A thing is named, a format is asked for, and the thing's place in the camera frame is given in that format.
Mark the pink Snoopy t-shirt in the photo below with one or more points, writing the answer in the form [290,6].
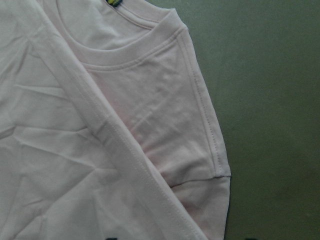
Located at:
[107,129]

